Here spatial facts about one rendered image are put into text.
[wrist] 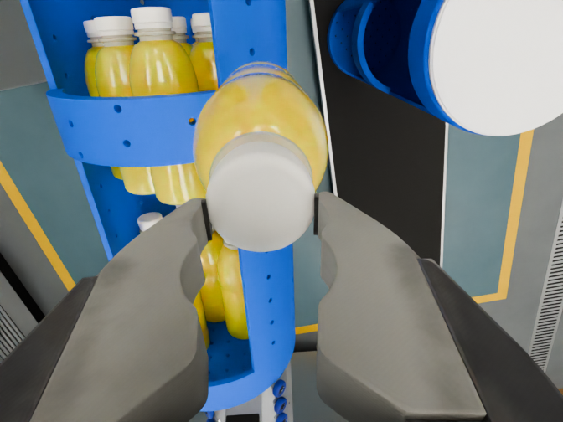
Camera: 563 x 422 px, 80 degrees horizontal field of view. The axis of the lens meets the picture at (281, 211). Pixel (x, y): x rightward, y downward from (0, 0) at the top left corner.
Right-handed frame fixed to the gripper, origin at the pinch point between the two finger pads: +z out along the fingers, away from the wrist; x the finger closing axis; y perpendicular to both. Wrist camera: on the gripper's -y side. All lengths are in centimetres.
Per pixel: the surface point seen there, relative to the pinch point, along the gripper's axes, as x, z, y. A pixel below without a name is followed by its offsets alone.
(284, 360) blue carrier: 1, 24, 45
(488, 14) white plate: 31, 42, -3
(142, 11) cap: -11.2, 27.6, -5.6
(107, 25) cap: -16.6, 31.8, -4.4
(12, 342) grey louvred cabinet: -137, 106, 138
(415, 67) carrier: 24, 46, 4
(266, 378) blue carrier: -2.2, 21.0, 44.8
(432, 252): 80, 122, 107
